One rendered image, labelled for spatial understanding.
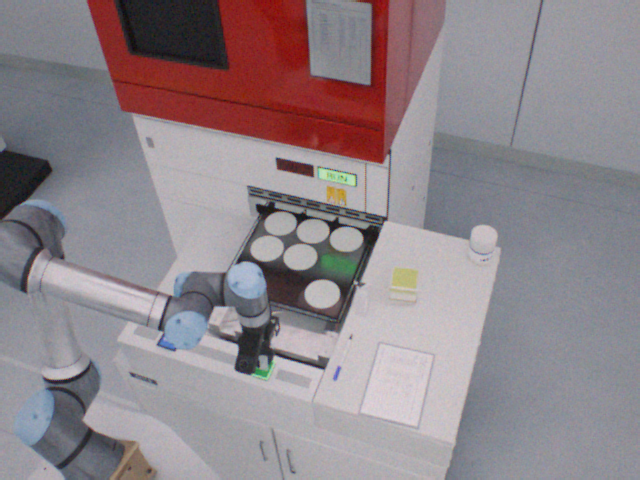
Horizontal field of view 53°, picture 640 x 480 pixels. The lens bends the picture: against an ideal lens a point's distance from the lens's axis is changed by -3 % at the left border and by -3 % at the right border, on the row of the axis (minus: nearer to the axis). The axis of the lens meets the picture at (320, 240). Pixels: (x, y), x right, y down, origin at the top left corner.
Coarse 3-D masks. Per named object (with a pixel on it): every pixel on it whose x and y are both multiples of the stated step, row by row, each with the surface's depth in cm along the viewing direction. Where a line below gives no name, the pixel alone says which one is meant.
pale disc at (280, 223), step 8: (272, 216) 207; (280, 216) 207; (288, 216) 207; (264, 224) 205; (272, 224) 205; (280, 224) 205; (288, 224) 205; (272, 232) 203; (280, 232) 203; (288, 232) 203
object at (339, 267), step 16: (272, 208) 210; (336, 224) 204; (288, 240) 200; (240, 256) 197; (320, 256) 196; (336, 256) 196; (352, 256) 195; (272, 272) 193; (288, 272) 192; (304, 272) 192; (320, 272) 192; (336, 272) 192; (352, 272) 191; (272, 288) 189; (288, 288) 189; (304, 288) 188; (288, 304) 185; (304, 304) 185; (336, 304) 184
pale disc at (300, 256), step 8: (288, 248) 198; (296, 248) 198; (304, 248) 198; (312, 248) 198; (288, 256) 196; (296, 256) 196; (304, 256) 196; (312, 256) 196; (288, 264) 194; (296, 264) 194; (304, 264) 194; (312, 264) 194
